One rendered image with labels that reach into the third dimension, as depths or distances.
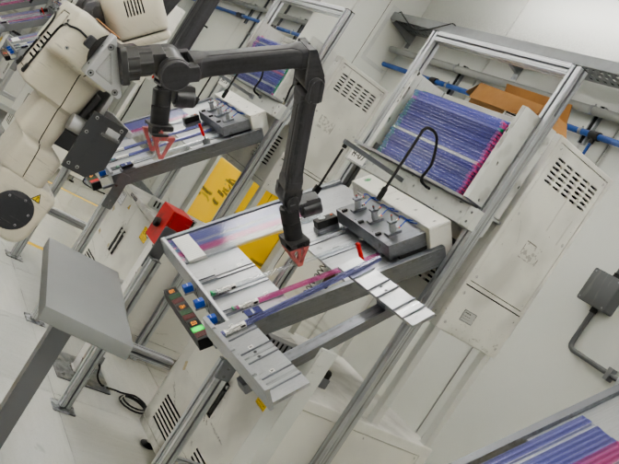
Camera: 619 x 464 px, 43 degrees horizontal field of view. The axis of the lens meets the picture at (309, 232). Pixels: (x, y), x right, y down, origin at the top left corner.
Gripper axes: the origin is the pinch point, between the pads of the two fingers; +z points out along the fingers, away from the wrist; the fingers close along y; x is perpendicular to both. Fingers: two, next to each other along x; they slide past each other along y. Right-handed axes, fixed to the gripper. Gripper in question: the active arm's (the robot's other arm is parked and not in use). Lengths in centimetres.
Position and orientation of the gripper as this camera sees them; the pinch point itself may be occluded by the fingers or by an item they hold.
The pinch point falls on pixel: (298, 262)
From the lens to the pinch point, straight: 244.4
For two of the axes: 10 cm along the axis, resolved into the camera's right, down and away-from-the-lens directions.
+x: -8.9, 3.2, -3.2
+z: 1.5, 8.8, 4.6
